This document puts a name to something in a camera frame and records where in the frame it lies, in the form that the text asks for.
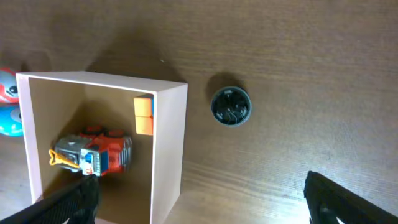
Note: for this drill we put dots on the red grey toy fire truck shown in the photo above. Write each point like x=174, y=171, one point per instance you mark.
x=94, y=151

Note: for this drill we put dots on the small black round container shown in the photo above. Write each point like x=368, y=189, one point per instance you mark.
x=231, y=106

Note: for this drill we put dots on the blue grey toy ball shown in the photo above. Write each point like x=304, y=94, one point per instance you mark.
x=11, y=121

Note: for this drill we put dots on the multicoloured puzzle cube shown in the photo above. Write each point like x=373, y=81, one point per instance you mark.
x=144, y=114

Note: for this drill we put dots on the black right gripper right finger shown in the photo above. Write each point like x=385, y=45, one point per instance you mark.
x=330, y=203

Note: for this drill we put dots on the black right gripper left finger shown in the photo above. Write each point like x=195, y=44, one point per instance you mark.
x=75, y=203

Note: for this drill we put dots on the pink cardboard box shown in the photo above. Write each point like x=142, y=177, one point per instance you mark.
x=54, y=104

